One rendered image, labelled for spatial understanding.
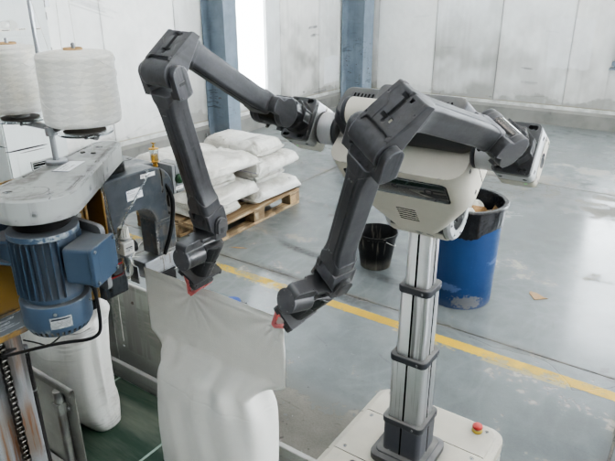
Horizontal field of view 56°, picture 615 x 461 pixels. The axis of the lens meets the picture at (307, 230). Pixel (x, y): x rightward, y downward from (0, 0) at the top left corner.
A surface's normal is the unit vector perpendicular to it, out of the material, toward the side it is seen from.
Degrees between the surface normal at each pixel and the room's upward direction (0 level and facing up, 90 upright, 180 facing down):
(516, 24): 90
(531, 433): 0
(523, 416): 0
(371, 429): 0
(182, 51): 92
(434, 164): 40
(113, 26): 90
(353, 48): 90
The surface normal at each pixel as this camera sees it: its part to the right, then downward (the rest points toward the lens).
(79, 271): -0.18, 0.37
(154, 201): 0.82, 0.22
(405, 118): -0.40, -0.28
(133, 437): 0.00, -0.92
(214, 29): -0.57, 0.31
